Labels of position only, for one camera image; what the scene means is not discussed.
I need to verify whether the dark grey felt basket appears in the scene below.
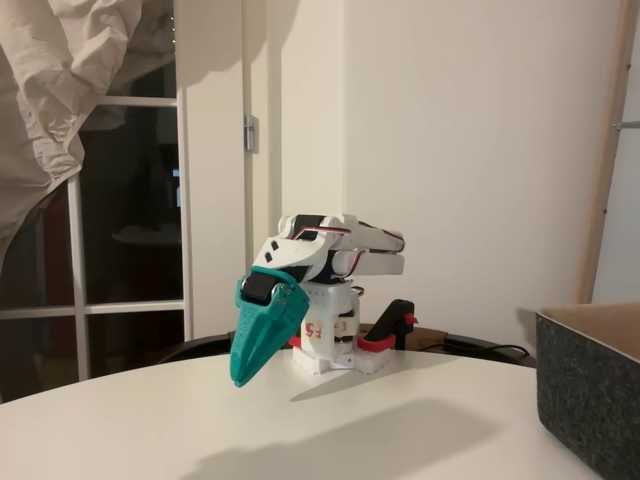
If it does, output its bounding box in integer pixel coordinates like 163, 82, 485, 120
534, 302, 640, 479

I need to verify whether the white glazed door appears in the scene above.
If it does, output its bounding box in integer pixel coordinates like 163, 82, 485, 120
0, 94, 194, 404

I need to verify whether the metal door hinge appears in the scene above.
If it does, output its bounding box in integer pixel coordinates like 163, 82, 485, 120
243, 113, 260, 153

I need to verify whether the beige crumpled cloth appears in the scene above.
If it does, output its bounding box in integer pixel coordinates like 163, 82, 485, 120
0, 0, 177, 259

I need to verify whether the pale grey panel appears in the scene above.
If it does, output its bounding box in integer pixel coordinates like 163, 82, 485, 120
593, 0, 640, 304

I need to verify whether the red white black servo wire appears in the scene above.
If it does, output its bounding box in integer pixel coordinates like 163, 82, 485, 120
293, 224, 362, 244

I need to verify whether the thin black cable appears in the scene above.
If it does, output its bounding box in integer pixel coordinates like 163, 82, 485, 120
439, 335, 535, 359

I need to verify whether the light wooden post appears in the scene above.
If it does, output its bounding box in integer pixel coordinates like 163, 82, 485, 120
573, 0, 635, 305

